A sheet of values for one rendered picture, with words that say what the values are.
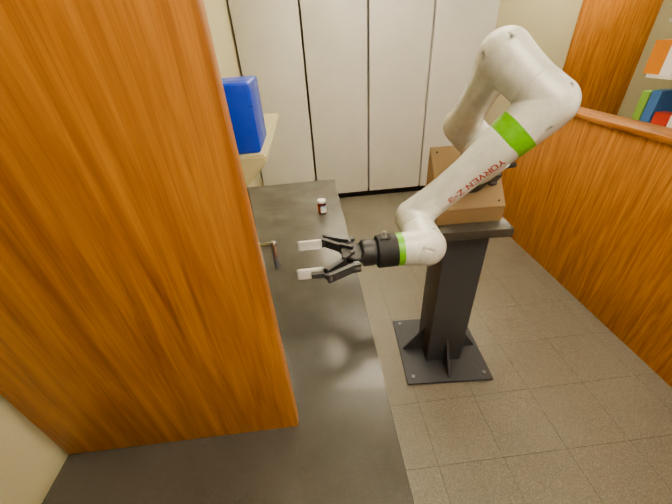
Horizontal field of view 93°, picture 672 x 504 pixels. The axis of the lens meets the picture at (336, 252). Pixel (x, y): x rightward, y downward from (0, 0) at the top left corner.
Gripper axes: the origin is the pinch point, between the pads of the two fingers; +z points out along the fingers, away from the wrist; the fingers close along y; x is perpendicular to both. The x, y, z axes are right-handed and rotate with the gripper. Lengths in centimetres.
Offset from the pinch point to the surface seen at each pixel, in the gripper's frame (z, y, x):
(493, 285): -134, -104, 114
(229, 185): 4.5, 34.5, -35.6
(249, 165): 3.3, 26.5, -35.3
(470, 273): -76, -43, 48
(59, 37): 16, 35, -51
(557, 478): -97, 21, 115
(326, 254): -7.4, -31.0, 20.3
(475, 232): -70, -37, 21
